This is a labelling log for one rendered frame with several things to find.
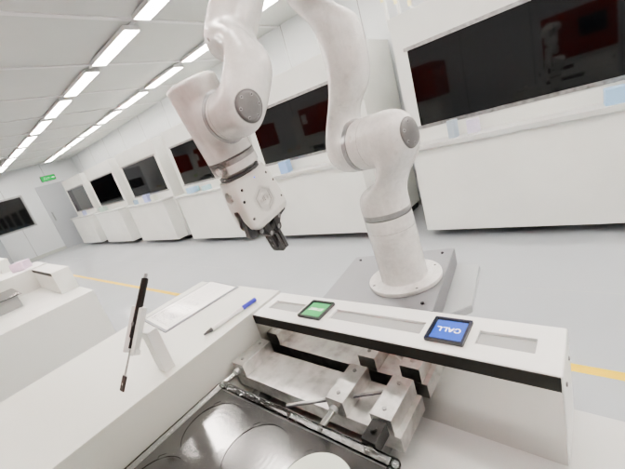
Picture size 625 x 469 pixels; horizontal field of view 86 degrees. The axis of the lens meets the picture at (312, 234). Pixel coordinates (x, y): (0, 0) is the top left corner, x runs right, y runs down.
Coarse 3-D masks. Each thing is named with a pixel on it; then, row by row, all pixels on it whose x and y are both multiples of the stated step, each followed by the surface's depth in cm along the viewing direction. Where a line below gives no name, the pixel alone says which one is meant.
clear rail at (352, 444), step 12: (228, 384) 63; (240, 396) 60; (252, 396) 58; (264, 408) 55; (276, 408) 54; (288, 420) 52; (300, 420) 50; (312, 432) 49; (324, 432) 47; (336, 432) 46; (348, 444) 44; (360, 444) 44; (372, 456) 42; (384, 456) 41
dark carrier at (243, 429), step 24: (216, 408) 58; (240, 408) 56; (192, 432) 55; (216, 432) 53; (240, 432) 52; (264, 432) 50; (288, 432) 49; (168, 456) 51; (192, 456) 50; (216, 456) 49; (240, 456) 48; (264, 456) 46; (288, 456) 45; (360, 456) 42
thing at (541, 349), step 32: (288, 320) 67; (320, 320) 63; (352, 320) 61; (384, 320) 58; (416, 320) 55; (480, 320) 51; (448, 352) 46; (480, 352) 45; (512, 352) 43; (544, 352) 42
